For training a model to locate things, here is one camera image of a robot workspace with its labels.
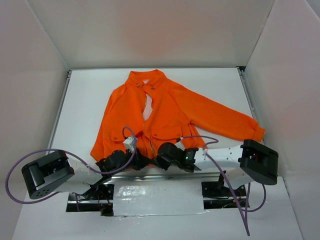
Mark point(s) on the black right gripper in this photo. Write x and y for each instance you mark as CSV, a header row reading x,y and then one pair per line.
x,y
157,162

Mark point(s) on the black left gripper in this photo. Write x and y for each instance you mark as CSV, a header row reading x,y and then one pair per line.
x,y
136,161

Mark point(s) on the orange zip-up jacket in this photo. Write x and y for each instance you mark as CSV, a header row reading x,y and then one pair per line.
x,y
158,110

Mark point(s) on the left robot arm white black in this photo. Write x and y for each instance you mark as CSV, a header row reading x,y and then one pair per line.
x,y
55,172

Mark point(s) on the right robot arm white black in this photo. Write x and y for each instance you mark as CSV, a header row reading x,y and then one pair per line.
x,y
249,162

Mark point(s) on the white foil-taped panel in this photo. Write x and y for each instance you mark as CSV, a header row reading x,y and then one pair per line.
x,y
158,198

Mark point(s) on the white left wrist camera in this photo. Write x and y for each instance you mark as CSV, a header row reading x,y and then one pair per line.
x,y
130,143

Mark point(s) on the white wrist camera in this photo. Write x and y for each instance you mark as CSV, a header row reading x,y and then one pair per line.
x,y
130,143
178,141

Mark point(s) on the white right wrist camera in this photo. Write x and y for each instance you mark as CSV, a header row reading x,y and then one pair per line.
x,y
178,141

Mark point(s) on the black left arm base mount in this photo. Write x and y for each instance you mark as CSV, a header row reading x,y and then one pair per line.
x,y
98,199

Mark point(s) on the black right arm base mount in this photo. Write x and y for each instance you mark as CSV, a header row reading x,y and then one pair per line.
x,y
216,195

